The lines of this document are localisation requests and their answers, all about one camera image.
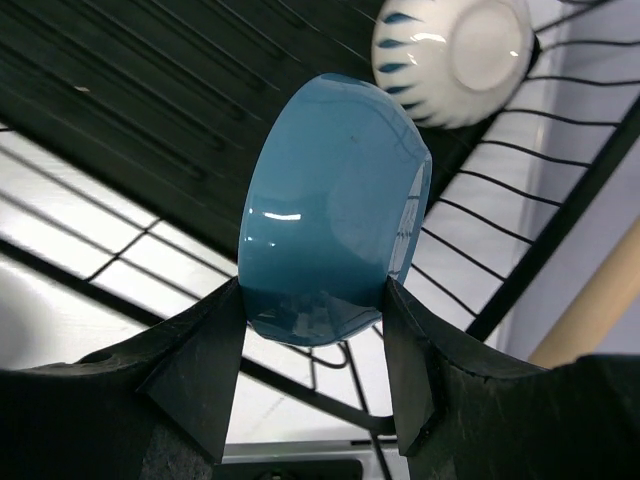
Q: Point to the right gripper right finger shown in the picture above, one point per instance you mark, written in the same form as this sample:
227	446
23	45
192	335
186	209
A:
463	410

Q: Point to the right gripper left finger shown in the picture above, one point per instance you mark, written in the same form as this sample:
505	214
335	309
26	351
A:
155	406

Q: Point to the plain blue bowl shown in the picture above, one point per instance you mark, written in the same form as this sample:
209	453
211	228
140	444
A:
333	211

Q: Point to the white blue-striped bowl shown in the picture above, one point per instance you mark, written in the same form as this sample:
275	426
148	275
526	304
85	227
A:
451	63

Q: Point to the right wooden rack handle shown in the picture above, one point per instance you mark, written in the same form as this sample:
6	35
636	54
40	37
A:
596	309

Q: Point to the black wire dish rack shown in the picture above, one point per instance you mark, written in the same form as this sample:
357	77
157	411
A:
170	102

